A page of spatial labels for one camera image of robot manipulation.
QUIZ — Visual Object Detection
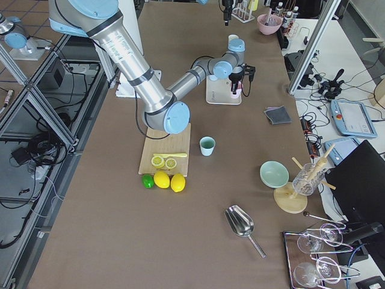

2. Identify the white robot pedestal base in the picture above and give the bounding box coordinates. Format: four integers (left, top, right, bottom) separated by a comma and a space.
109, 1, 165, 103

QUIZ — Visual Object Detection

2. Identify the wooden glass drying stand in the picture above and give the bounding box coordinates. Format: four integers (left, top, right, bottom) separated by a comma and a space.
274, 145, 336, 214

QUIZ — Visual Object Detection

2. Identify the green plastic cup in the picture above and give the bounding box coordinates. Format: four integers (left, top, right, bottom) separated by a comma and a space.
199, 136, 216, 157

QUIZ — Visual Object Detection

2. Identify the lemon slice lower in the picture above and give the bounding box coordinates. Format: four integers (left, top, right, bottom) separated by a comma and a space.
165, 158, 177, 170

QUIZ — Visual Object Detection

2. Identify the white dish rack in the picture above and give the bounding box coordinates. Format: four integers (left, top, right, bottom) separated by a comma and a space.
232, 0, 258, 23

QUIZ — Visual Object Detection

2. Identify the black laptop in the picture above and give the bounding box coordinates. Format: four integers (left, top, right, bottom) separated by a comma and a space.
325, 140, 384, 224

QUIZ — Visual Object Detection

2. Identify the grey folded cloth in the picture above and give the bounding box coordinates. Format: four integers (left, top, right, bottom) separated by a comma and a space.
264, 105, 292, 125

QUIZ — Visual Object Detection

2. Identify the lemon slice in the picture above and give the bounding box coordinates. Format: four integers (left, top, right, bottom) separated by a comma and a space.
151, 155, 165, 169
165, 158, 177, 170

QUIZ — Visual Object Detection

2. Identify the blue teach pendant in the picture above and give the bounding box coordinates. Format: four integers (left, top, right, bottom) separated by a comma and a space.
324, 136, 360, 166
330, 99, 378, 138

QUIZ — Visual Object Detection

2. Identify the metal wine glass rack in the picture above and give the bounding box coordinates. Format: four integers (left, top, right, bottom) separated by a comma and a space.
283, 222, 360, 288

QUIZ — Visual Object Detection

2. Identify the pink ice bowl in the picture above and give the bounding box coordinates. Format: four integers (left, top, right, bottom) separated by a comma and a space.
257, 14, 283, 35

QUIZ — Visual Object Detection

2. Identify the lemon slice upper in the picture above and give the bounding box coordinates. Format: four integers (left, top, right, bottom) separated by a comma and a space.
151, 155, 165, 169

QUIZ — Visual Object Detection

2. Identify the wine glass lower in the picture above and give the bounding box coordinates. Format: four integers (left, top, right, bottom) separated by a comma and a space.
294, 256, 342, 288

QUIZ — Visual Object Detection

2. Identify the beige rabbit tray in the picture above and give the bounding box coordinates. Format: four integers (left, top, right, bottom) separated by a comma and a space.
206, 76, 242, 105

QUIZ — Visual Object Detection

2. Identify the wine glass upper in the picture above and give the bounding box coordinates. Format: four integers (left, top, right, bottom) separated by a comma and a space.
297, 223, 343, 253

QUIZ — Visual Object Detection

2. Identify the pink plastic cup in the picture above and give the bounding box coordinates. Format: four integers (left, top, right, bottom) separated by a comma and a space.
230, 84, 242, 99

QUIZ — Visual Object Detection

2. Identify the clear glass mug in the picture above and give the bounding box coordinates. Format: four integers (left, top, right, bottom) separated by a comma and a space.
292, 163, 326, 196

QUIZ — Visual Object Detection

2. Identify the green lime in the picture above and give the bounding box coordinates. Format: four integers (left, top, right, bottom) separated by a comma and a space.
141, 175, 155, 188

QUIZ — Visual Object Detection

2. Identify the yellow lemon middle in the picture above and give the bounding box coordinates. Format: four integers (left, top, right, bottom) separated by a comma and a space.
153, 170, 170, 188

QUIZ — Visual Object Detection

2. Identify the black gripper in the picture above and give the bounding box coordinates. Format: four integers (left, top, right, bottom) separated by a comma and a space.
229, 67, 244, 95
221, 0, 233, 26

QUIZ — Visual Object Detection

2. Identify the aluminium frame post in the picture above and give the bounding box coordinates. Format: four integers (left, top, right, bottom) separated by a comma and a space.
288, 0, 340, 96

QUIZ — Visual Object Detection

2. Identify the yellow plastic knife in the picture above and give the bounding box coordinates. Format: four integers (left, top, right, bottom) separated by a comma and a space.
153, 153, 188, 158

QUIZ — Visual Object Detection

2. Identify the green bowl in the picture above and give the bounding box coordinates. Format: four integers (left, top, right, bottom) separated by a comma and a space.
260, 161, 289, 188

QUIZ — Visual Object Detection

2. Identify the yellow lemon near board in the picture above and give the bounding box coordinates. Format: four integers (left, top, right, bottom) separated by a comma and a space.
170, 173, 186, 193

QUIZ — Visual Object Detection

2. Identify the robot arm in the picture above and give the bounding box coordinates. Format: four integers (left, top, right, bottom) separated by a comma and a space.
1, 1, 144, 60
49, 1, 245, 134

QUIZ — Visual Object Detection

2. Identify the bamboo cutting board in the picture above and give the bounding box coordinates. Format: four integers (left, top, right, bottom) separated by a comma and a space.
138, 123, 191, 177

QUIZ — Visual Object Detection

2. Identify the steel ice scoop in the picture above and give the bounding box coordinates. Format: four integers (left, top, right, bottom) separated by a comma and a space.
225, 205, 266, 258

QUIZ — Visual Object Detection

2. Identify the cream plastic cup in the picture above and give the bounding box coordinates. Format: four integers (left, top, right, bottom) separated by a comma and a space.
228, 34, 239, 43

